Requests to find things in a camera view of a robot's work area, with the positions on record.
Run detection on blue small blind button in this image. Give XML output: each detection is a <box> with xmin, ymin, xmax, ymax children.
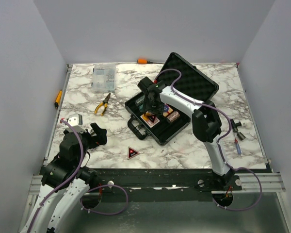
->
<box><xmin>163</xmin><ymin>104</ymin><xmax>169</xmax><ymax>112</ymax></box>

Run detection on white poker chip stack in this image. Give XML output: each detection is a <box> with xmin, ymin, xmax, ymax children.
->
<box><xmin>166</xmin><ymin>111</ymin><xmax>180</xmax><ymax>123</ymax></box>

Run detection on all-in triangle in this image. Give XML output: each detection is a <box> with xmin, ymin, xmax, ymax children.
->
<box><xmin>147</xmin><ymin>115</ymin><xmax>156</xmax><ymax>123</ymax></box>
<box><xmin>128</xmin><ymin>147</ymin><xmax>140</xmax><ymax>160</ymax></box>

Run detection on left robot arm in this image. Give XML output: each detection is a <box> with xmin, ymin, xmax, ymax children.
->
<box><xmin>21</xmin><ymin>123</ymin><xmax>107</xmax><ymax>233</ymax></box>

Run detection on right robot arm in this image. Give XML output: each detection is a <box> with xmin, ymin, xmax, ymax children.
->
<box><xmin>138</xmin><ymin>77</ymin><xmax>235</xmax><ymax>190</ymax></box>

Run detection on black poker set case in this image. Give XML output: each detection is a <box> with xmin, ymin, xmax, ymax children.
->
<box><xmin>125</xmin><ymin>52</ymin><xmax>222</xmax><ymax>145</ymax></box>

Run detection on green chip stack rear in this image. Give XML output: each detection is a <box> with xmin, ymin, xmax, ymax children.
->
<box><xmin>135</xmin><ymin>96</ymin><xmax>144</xmax><ymax>106</ymax></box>

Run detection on red playing card deck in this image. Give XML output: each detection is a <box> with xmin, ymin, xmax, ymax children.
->
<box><xmin>141</xmin><ymin>115</ymin><xmax>160</xmax><ymax>128</ymax></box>

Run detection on orange screwdriver at back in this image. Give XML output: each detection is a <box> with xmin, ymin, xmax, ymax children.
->
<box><xmin>137</xmin><ymin>58</ymin><xmax>163</xmax><ymax>65</ymax></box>

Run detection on orange tool at left edge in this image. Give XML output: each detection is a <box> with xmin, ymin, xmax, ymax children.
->
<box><xmin>54</xmin><ymin>90</ymin><xmax>63</xmax><ymax>109</ymax></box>

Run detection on clear plastic screw box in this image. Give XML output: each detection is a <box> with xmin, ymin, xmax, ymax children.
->
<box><xmin>92</xmin><ymin>64</ymin><xmax>116</xmax><ymax>93</ymax></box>

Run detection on blue red pen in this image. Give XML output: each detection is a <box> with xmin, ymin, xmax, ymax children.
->
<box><xmin>234</xmin><ymin>138</ymin><xmax>242</xmax><ymax>155</ymax></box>

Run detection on black t-shaped knob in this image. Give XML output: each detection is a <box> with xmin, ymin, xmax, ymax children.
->
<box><xmin>230</xmin><ymin>119</ymin><xmax>252</xmax><ymax>141</ymax></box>

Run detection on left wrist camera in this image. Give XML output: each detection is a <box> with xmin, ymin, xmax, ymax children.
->
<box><xmin>60</xmin><ymin>114</ymin><xmax>85</xmax><ymax>134</ymax></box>

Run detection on yellow handled pliers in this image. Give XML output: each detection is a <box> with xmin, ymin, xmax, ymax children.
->
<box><xmin>94</xmin><ymin>93</ymin><xmax>111</xmax><ymax>116</ymax></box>

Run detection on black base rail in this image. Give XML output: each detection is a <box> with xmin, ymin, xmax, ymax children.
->
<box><xmin>77</xmin><ymin>168</ymin><xmax>241</xmax><ymax>202</ymax></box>

